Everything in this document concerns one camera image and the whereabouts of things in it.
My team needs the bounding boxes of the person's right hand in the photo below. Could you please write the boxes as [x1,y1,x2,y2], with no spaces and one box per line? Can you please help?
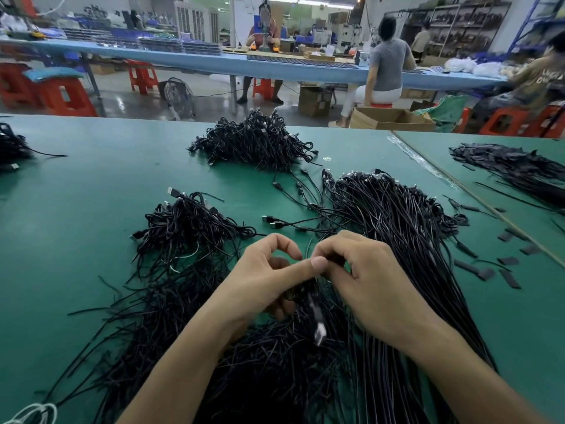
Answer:
[311,229,443,352]

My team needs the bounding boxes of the person's left hand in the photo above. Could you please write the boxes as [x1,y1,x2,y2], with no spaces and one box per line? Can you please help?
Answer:
[207,232,317,339]

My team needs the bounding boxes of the single black cable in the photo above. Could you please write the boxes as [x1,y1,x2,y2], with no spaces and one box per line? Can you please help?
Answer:
[304,278,330,347]

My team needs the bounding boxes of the bundle of long black cables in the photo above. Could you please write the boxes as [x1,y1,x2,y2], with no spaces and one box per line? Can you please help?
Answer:
[263,167,497,424]

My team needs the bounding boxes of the small cluster of knotted cables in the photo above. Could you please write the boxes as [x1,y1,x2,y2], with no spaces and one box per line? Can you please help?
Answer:
[131,187,259,279]

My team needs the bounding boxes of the pile of black cables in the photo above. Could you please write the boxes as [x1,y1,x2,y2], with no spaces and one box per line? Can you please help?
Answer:
[39,190,358,424]

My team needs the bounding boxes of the heap of black cables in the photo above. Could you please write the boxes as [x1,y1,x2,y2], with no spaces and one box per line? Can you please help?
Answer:
[0,121,67,168]
[187,110,319,171]

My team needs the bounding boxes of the spread of straight black cables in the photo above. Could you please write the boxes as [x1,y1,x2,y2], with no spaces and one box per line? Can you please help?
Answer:
[448,143,565,213]

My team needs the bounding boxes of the person's left forearm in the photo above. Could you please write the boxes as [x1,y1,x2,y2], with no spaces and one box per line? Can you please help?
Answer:
[117,309,248,424]

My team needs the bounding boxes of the scattered dark tie pieces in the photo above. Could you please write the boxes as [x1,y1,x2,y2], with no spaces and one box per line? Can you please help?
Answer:
[446,194,541,290]

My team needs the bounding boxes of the open cardboard box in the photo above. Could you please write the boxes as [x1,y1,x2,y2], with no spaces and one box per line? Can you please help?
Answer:
[350,107,436,131]

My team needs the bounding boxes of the green bag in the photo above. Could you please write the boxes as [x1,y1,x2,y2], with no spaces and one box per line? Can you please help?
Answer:
[419,94,469,131]

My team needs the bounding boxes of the small cardboard box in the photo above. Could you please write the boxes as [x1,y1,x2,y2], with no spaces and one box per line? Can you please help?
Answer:
[297,84,335,118]

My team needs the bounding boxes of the red plastic stool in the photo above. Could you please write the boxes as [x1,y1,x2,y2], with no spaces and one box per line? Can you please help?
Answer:
[253,78,277,101]
[479,105,565,138]
[0,61,36,107]
[127,59,160,95]

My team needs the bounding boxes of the grey floor fan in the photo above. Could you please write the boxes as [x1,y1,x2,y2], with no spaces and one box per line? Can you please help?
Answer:
[159,77,197,120]

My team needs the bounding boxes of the long blue workbench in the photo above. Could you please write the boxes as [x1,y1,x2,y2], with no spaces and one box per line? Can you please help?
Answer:
[0,38,509,92]

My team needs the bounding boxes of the pile of white bags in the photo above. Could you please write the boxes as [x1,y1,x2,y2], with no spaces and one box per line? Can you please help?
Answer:
[444,57,509,80]

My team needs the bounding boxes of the white pillar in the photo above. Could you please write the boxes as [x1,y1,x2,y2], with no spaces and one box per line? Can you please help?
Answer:
[231,0,264,48]

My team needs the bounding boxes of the red stool with blue seat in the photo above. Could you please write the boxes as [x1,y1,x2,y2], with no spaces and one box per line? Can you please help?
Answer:
[24,68,98,117]

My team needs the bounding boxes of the metal storage shelf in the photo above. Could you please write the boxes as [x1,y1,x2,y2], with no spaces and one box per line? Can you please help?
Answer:
[388,0,513,58]

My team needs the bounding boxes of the blue metal rack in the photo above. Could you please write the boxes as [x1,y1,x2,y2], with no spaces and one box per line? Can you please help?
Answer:
[512,0,565,49]

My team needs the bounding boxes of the bunch of white wire rings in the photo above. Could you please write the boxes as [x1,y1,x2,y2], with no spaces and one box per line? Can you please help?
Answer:
[0,402,58,424]

